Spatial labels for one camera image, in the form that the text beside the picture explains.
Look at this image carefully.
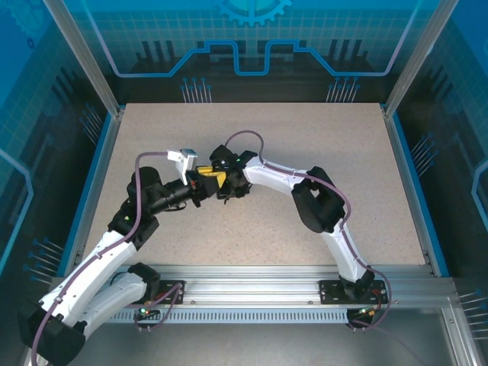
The aluminium left side rail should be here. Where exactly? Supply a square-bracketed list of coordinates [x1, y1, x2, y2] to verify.
[70, 108, 125, 275]

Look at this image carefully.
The aluminium right frame post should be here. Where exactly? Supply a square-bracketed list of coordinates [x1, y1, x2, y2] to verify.
[384, 0, 458, 115]

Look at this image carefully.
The thin purple trailing cable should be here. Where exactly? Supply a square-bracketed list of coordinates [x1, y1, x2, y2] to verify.
[352, 319, 424, 366]

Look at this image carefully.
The slotted grey cable duct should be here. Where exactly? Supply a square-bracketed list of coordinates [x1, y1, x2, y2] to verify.
[110, 309, 350, 324]

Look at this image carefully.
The left green LED circuit board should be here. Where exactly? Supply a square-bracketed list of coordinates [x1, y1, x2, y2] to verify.
[137, 301, 158, 320]

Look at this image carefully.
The aluminium frame post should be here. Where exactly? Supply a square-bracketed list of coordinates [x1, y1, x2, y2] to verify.
[41, 0, 125, 115]
[384, 0, 458, 115]

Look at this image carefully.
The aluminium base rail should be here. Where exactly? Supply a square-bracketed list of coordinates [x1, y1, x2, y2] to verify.
[110, 264, 457, 310]

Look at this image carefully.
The aluminium left frame post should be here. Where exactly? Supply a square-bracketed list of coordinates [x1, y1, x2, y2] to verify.
[41, 0, 125, 115]

